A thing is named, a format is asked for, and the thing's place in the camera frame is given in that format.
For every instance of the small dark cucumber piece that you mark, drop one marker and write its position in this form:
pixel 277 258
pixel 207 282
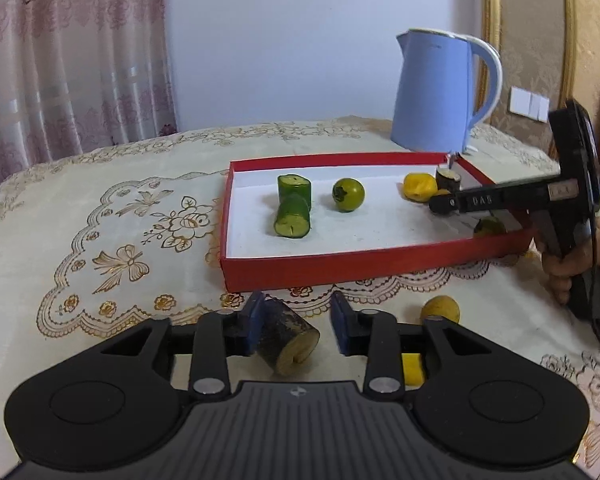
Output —
pixel 448 178

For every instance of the cream floral tablecloth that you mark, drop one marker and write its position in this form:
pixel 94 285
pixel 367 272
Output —
pixel 105 220

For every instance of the white wall switch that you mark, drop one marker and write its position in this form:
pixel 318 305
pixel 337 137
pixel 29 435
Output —
pixel 529 103

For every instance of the green yellow round fruit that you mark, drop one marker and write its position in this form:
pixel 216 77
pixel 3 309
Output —
pixel 490 227

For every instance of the red cardboard box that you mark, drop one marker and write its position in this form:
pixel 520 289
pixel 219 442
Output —
pixel 355 265

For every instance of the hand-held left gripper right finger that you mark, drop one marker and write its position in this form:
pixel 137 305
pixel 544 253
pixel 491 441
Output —
pixel 339 320

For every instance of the person's right hand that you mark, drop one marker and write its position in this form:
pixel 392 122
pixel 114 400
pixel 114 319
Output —
pixel 562 265

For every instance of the pink patterned curtain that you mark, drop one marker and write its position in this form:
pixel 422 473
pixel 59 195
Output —
pixel 70 70

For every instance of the blue electric kettle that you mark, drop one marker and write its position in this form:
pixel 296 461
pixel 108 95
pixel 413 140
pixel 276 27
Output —
pixel 432 95

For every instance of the bright yellow fruit piece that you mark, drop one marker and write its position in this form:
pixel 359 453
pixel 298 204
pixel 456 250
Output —
pixel 411 369

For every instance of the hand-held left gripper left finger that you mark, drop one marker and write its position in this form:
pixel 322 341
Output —
pixel 255 320

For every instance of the green cucumber piece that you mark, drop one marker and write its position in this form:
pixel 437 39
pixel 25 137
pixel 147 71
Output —
pixel 296 187
pixel 292 220

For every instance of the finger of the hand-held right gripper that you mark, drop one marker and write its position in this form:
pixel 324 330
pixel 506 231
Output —
pixel 490 200

